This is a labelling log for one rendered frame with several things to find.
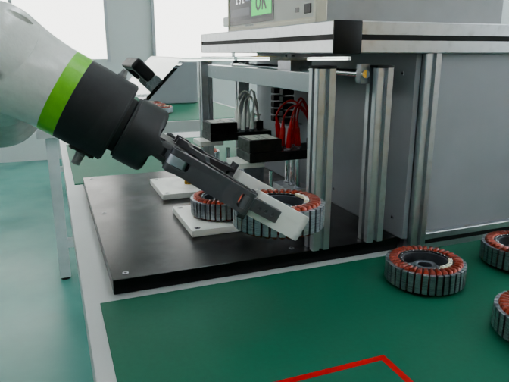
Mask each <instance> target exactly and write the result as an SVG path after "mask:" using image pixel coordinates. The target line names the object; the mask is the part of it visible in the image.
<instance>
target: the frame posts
mask: <svg viewBox="0 0 509 382"><path fill-rule="evenodd" d="M205 64H212V61H198V94H199V121H200V138H202V130H203V122H202V121H204V120H213V119H214V110H213V77H205ZM394 67H395V65H384V64H377V65H371V66H370V80H369V83H367V84H366V98H365V112H364V138H363V152H362V165H361V192H360V206H359V220H358V238H359V239H361V240H362V239H364V242H366V243H372V242H373V240H375V241H377V242H379V241H382V239H383V218H384V206H385V195H386V174H387V162H388V151H389V130H390V119H391V107H392V86H393V75H394ZM336 68H337V66H331V65H310V66H309V95H308V150H307V178H306V192H308V193H312V194H315V195H316V196H318V197H320V198H321V199H323V200H324V202H325V220H324V227H323V229H322V230H319V231H318V232H316V233H314V234H311V235H310V236H305V237H304V245H305V246H306V247H310V250H311V251H313V252H314V251H319V249H323V250H324V249H329V230H330V212H331V192H332V173H333V137H334V117H335V99H336ZM243 90H246V91H248V92H249V83H243V82H238V81H235V103H236V100H237V98H238V96H239V94H240V93H241V91H243Z"/></svg>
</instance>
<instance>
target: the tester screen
mask: <svg viewBox="0 0 509 382"><path fill-rule="evenodd" d="M247 7H250V15H245V16H241V17H233V18H231V11H233V10H236V9H240V8H247ZM270 16H272V0H271V13H270V14H262V15H257V16H251V0H245V4H244V5H239V6H236V1H235V0H230V23H232V22H236V21H242V20H251V19H256V18H261V17H270Z"/></svg>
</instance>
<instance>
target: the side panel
mask: <svg viewBox="0 0 509 382"><path fill-rule="evenodd" d="M497 230H499V231H501V230H504V231H506V230H509V53H485V54H422V59H421V69H420V87H419V96H418V106H417V123H416V133H415V142H414V160H413V170H412V179H411V197H410V206H409V215H408V234H407V238H406V239H401V238H400V247H402V246H412V245H415V246H418V245H421V246H422V248H423V246H428V248H429V247H430V246H432V247H433V248H435V247H440V246H448V245H453V244H458V243H466V242H471V241H476V240H481V239H482V236H483V235H484V234H486V233H490V232H493V231H497Z"/></svg>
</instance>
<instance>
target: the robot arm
mask: <svg viewBox="0 0 509 382"><path fill-rule="evenodd" d="M127 73H128V70H125V69H123V70H122V71H121V72H120V73H118V74H116V73H115V72H113V71H112V70H109V69H108V68H106V67H104V66H103V65H101V64H99V63H98V62H96V61H93V60H92V59H91V58H88V57H87V56H85V55H83V54H82V53H80V52H78V51H77V50H75V49H73V48H71V47H70V46H69V45H67V44H66V43H64V42H62V41H61V40H60V39H59V38H57V37H56V36H54V35H53V34H52V33H50V32H49V31H48V30H47V29H46V28H44V27H43V26H42V25H41V24H40V23H39V22H38V21H37V20H35V19H34V18H33V17H32V16H31V15H29V14H28V13H27V12H25V11H24V10H23V9H21V8H19V7H17V6H16V5H13V4H11V3H8V2H3V1H1V0H0V148H4V147H9V146H15V145H17V144H19V143H22V142H23V141H25V140H27V139H28V138H30V137H31V136H32V135H33V134H34V133H35V132H36V130H37V129H40V130H42V131H44V132H46V133H48V134H50V135H52V136H54V137H56V138H57V139H59V140H61V141H63V142H65V143H67V144H69V147H70V149H74V150H76V151H75V154H74V157H73V159H72V161H71V162H72V163H74V164H75V165H80V162H81V161H82V160H83V158H84V157H85V156H88V158H92V159H93V158H94V157H95V158H97V159H100V158H101V157H102V156H103V154H104V153H105V150H106V149H108V150H110V151H111V154H110V155H112V158H113V159H115V160H117V161H119V162H121V163H123V164H125V165H127V166H129V167H131V168H132V169H134V170H138V169H140V168H141V167H142V166H143V165H144V164H145V163H146V161H147V159H148V157H149V156H151V155H152V156H154V157H155V158H156V159H157V160H159V161H161V164H162V168H163V169H164V170H165V171H166V172H169V173H171V174H174V175H176V176H178V177H180V178H182V179H184V180H185V181H187V182H188V183H191V184H192V185H193V186H195V187H197V188H199V189H200V190H202V191H204V192H205V193H207V194H208V195H210V196H212V197H214V198H215V199H217V200H219V201H220V202H222V203H223V204H225V205H228V206H229V207H231V208H232V209H234V210H236V211H237V212H238V215H237V217H238V218H241V219H244V217H245V216H246V215H248V216H249V217H251V218H254V219H255V220H256V221H259V222H261V223H262V224H265V225H266V226H268V227H270V228H272V229H274V230H276V231H278V232H279V233H281V234H283V235H285V236H287V237H289V238H290V239H292V240H294V241H296V240H297V239H298V238H299V236H300V234H301V232H302V231H303V229H304V227H305V226H306V224H307V222H308V221H309V217H307V216H306V215H304V214H302V213H300V212H298V211H296V210H295V209H293V208H291V207H289V206H287V205H285V204H284V203H282V202H280V201H278V200H276V199H275V198H273V197H271V196H269V195H267V194H266V193H263V192H262V191H261V190H262V189H265V190H267V189H272V190H274V188H272V187H270V186H268V185H267V184H265V183H263V182H261V181H259V180H257V179H255V178H254V177H252V176H250V175H248V174H247V173H245V172H243V171H241V170H239V169H238V170H237V168H238V166H239V165H238V164H237V163H235V162H234V161H232V163H231V165H229V164H228V163H227V162H226V161H221V160H220V159H218V158H215V157H214V156H213V155H210V154H208V153H207V152H204V151H203V150H202V149H200V148H199V147H197V146H196V145H194V144H192V143H191V142H190V141H188V140H187V139H186V138H184V137H183V136H180V135H178V134H177V136H174V134H172V133H167V134H164V133H162V132H163V130H164V128H165V127H166V125H167V121H168V118H169V114H168V112H167V111H166V110H164V109H163V108H160V107H159V106H157V105H155V104H154V103H152V102H150V101H149V100H147V99H140V100H139V101H137V100H135V99H134V98H135V96H136V93H137V92H138V90H139V87H138V86H137V85H136V84H135V83H132V82H130V81H129V80H127V77H126V76H127ZM243 193H244V194H243ZM242 194H243V196H242V198H241V199H240V201H239V202H238V200H239V197H240V196H241V195H242Z"/></svg>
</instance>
